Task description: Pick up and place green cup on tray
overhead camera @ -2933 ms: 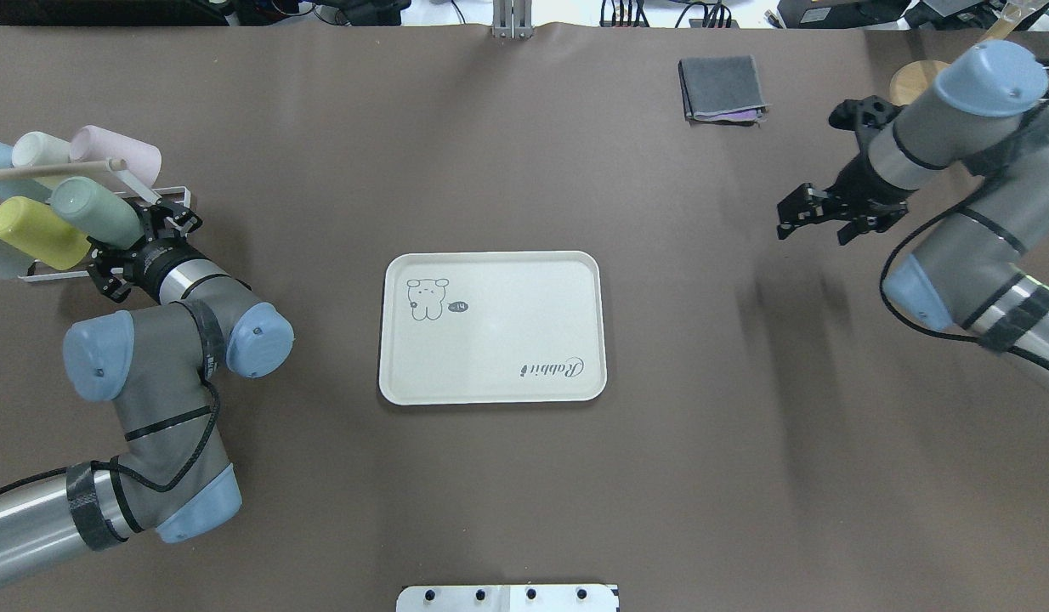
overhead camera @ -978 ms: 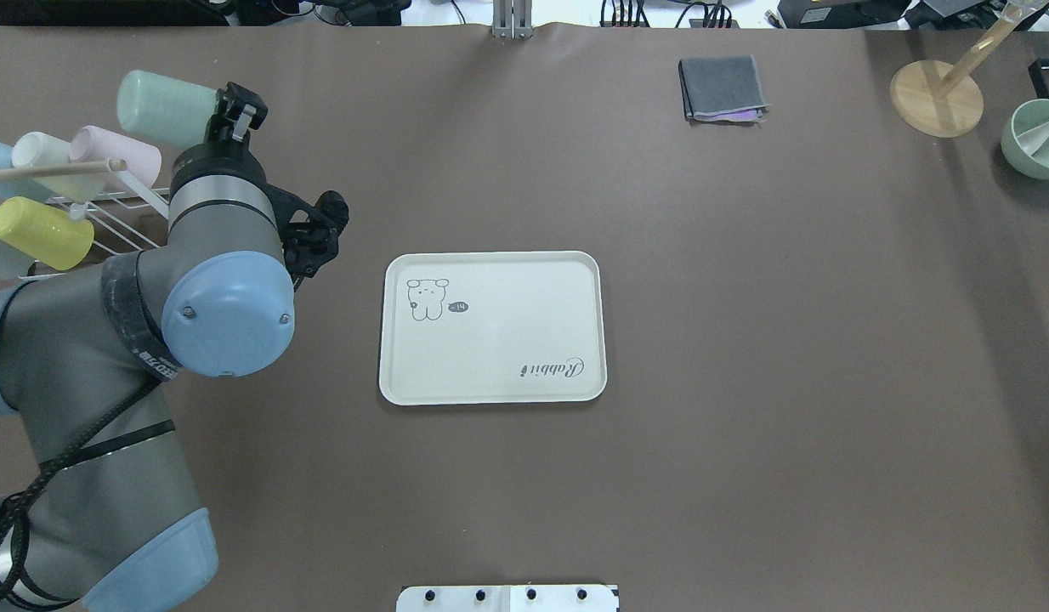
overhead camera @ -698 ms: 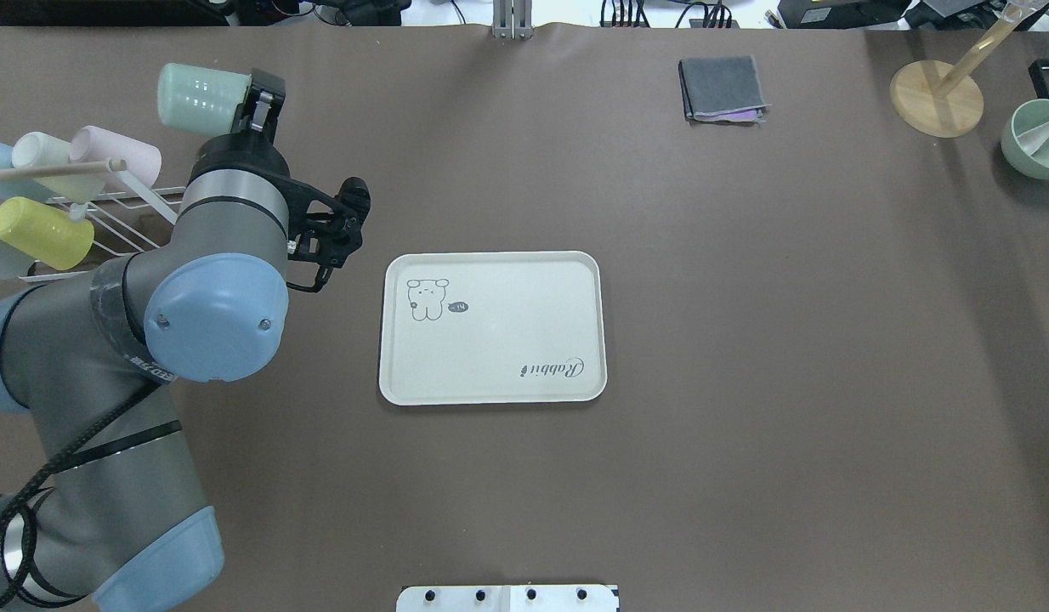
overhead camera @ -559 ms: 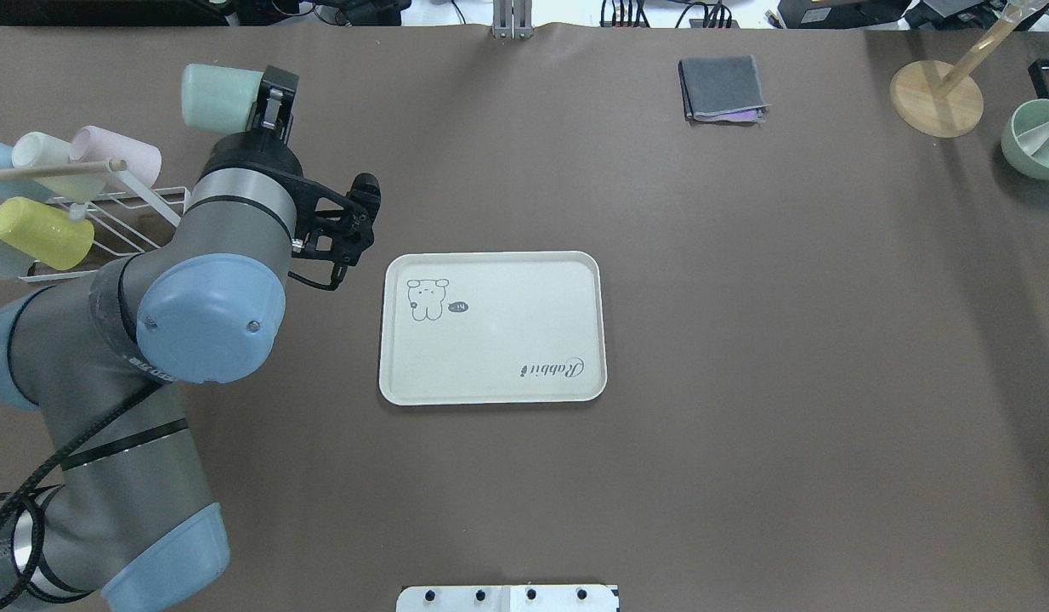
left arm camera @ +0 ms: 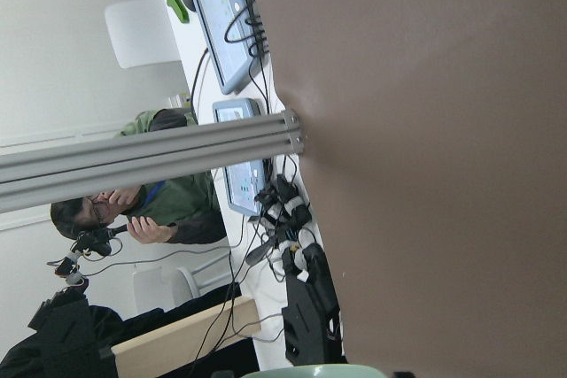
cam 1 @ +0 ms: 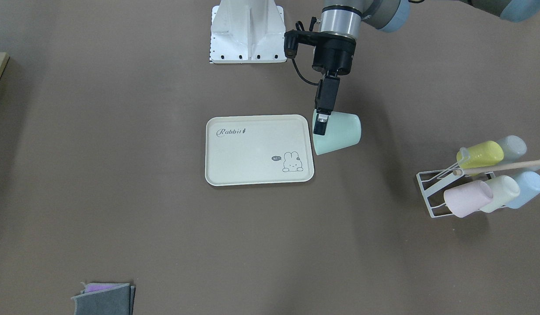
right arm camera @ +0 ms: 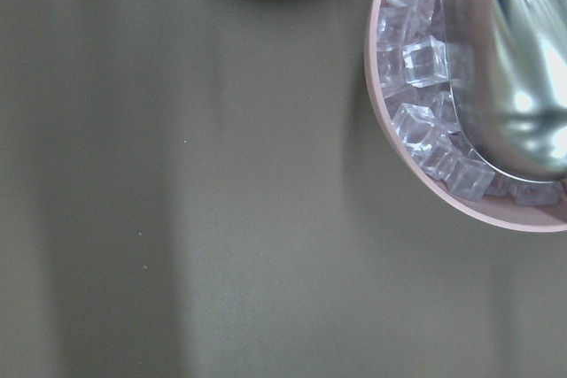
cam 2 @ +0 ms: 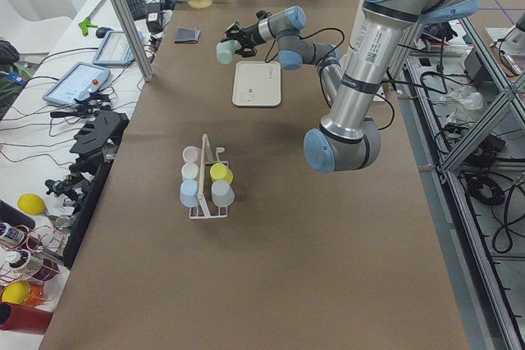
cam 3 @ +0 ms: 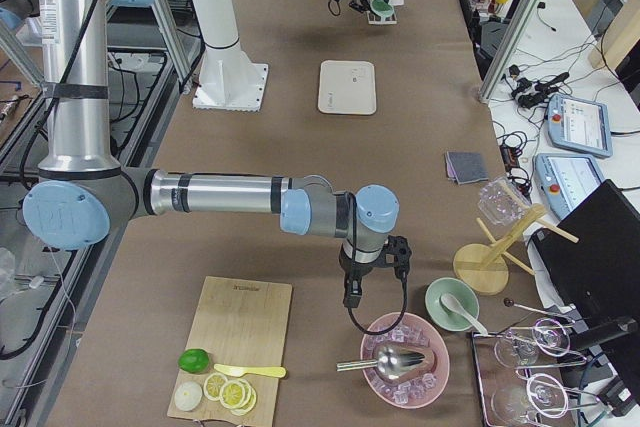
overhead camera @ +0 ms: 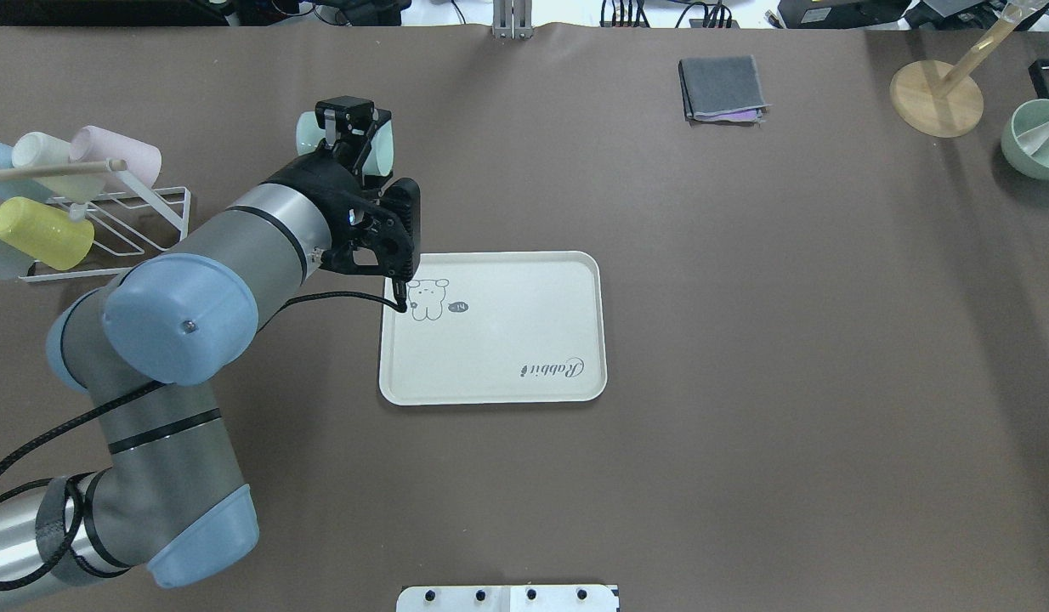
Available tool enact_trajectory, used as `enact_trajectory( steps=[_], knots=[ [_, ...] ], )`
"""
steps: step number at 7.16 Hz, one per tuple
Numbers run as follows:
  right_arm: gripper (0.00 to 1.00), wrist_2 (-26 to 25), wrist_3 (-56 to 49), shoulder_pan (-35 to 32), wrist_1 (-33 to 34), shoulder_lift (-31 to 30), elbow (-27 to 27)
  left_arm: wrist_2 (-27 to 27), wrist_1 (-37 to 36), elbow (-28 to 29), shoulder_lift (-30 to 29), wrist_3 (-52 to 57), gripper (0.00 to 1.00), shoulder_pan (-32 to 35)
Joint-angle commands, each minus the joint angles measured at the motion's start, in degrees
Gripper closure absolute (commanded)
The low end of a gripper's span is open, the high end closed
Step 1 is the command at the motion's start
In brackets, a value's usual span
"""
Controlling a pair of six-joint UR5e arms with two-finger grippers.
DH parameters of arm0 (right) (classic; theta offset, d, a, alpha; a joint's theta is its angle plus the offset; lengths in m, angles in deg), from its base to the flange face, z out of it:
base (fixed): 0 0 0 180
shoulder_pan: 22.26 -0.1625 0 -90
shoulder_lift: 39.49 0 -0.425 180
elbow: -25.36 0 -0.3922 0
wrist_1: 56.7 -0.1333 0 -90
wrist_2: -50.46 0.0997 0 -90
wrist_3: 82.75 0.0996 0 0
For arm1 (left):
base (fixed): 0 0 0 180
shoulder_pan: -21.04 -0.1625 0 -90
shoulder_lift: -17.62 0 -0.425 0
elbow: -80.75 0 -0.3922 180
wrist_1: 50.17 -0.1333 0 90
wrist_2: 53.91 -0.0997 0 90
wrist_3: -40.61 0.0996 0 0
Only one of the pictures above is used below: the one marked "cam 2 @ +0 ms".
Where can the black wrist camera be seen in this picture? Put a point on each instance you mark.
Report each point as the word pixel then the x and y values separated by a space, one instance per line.
pixel 262 14

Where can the yellow lemon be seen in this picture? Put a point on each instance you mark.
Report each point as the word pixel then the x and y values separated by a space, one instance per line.
pixel 31 204

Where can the white wire cup rack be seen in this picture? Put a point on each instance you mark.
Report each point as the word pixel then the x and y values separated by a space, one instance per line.
pixel 207 209

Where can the pale grey-blue plastic cup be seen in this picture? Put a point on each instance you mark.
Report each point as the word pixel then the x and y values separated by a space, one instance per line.
pixel 222 193

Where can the cream rabbit tray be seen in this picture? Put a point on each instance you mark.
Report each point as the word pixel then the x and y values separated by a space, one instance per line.
pixel 257 84

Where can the yellow plastic cup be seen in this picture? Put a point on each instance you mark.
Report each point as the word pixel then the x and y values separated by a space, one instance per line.
pixel 220 171

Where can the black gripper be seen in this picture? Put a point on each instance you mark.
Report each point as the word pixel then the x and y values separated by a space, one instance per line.
pixel 251 33

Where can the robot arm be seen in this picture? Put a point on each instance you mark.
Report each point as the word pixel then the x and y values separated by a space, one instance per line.
pixel 346 138

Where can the folded grey cloth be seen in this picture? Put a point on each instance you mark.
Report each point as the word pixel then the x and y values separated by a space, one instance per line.
pixel 187 35

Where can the pink plastic cup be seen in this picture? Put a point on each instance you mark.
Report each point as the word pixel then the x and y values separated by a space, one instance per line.
pixel 191 154

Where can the aluminium frame post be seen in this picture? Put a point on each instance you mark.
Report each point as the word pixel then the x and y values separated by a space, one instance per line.
pixel 128 27

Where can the light blue plastic cup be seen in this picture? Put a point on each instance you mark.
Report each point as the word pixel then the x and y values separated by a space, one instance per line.
pixel 189 190

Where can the black keyboard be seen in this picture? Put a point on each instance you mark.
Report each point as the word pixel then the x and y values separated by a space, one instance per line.
pixel 138 9

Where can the cream plastic cup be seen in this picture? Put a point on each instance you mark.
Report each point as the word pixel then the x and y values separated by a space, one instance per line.
pixel 190 171

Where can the green plastic cup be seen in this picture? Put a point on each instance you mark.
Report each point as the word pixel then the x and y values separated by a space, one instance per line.
pixel 225 51

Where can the teach pendant tablet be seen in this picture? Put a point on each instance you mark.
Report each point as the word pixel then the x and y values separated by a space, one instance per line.
pixel 77 84
pixel 114 51

